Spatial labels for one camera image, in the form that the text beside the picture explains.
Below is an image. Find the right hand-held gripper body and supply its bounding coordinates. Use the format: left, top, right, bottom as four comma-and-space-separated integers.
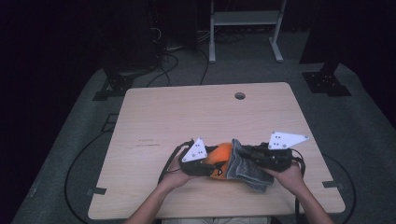
257, 131, 310, 174

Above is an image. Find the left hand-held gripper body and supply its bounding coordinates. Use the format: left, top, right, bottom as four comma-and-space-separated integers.
178, 137, 217, 178

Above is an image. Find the orange plush toy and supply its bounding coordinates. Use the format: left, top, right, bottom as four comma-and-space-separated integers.
202, 142, 234, 181

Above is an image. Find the grey fluffy towel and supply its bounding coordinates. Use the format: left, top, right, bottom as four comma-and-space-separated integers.
225, 138, 276, 193

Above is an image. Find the person's left hand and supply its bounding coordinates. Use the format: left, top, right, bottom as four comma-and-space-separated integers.
159, 153, 204, 190

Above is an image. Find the person's right hand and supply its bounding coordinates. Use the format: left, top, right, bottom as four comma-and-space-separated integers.
263, 161, 308, 196

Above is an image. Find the grey tape strip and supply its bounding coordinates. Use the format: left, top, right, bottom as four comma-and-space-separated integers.
86, 187, 107, 196
321, 180, 346, 191

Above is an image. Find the black stand with flat base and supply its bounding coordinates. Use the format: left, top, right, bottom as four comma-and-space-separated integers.
298, 0, 353, 98

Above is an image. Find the black stand with angled feet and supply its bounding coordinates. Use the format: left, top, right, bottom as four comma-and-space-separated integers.
92, 66, 135, 102

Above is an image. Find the white metal stand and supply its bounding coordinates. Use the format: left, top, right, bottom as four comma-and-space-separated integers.
208, 0, 288, 64

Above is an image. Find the left hand-held gripper cable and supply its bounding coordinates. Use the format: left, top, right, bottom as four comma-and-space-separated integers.
157, 140, 195, 185

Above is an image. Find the hand-held gripper cable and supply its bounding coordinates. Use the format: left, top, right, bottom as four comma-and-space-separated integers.
157, 140, 195, 185
290, 147, 308, 224

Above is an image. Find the right hand-held gripper cable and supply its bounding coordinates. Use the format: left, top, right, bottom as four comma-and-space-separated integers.
290, 147, 308, 224

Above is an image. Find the thin black floor cable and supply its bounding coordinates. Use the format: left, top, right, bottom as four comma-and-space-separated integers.
323, 153, 358, 224

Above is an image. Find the black straight floor cable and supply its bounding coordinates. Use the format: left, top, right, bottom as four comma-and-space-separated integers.
199, 48, 210, 86

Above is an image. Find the black looped floor cable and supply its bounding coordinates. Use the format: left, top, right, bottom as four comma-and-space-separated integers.
146, 51, 180, 89

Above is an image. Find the long black floor cable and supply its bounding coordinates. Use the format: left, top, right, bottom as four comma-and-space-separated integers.
64, 130, 120, 224

